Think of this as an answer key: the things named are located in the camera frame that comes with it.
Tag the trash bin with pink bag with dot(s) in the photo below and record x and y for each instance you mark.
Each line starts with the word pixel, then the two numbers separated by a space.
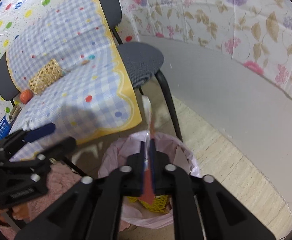
pixel 116 155

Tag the yellow mesh net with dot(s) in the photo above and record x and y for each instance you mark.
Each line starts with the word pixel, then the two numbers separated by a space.
pixel 158 205

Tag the woven straw basket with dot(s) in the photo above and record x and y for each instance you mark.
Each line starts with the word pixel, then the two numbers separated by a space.
pixel 44 76

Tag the floral plastic sheet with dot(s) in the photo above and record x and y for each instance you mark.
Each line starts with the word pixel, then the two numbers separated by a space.
pixel 210 17

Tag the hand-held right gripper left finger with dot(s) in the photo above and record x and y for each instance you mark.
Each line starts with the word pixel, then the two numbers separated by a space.
pixel 142 160

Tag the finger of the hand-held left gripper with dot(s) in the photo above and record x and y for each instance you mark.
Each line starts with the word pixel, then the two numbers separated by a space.
pixel 61 146
pixel 41 132

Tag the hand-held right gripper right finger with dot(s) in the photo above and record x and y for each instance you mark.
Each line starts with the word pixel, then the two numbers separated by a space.
pixel 153 160

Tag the person's left hand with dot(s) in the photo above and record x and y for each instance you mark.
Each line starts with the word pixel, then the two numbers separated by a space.
pixel 11 211

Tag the grey chair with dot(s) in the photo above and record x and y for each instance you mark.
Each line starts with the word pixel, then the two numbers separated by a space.
pixel 141 62

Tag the orange cloth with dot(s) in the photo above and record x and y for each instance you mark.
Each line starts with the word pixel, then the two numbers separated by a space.
pixel 148 190

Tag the red apple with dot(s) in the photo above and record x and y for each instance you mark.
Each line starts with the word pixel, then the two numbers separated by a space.
pixel 26 96

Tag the blue checkered tablecloth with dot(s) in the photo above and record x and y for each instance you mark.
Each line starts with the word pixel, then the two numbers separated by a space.
pixel 86 85

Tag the pink fluffy rug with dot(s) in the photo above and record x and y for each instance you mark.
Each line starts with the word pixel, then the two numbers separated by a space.
pixel 61 182

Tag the blue plastic basket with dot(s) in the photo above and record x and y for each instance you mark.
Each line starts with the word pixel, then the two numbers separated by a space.
pixel 0 130

